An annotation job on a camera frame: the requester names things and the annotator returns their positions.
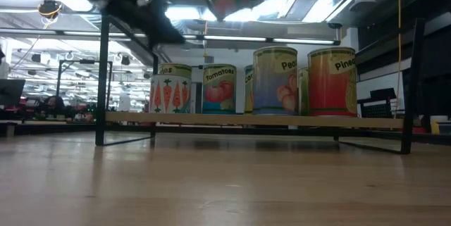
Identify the white carrot picture food can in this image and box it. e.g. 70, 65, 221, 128
149, 73, 192, 114

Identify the tomatoes label food can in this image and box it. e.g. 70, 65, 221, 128
202, 63, 237, 115

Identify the peaches label food can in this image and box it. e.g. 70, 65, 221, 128
252, 45, 299, 116

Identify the orange pineapple label food can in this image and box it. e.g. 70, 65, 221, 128
307, 46, 358, 118

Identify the long LED light bar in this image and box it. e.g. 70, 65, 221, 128
0, 27, 342, 46

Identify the yellow and blue food can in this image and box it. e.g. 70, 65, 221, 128
243, 64, 255, 115

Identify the black ceiling dome device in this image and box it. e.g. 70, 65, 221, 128
37, 0, 63, 20

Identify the dark grey monitor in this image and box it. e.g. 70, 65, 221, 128
0, 77, 26, 106

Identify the black perforated box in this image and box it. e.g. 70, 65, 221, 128
357, 87, 395, 119

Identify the yellow and white container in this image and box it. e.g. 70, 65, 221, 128
428, 115, 451, 135

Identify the black frame stand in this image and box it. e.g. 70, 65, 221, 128
55, 58, 113, 104

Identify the black table frame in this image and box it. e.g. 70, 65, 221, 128
0, 122, 451, 146

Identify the wooden shelf with black frame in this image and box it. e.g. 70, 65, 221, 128
94, 13, 426, 156

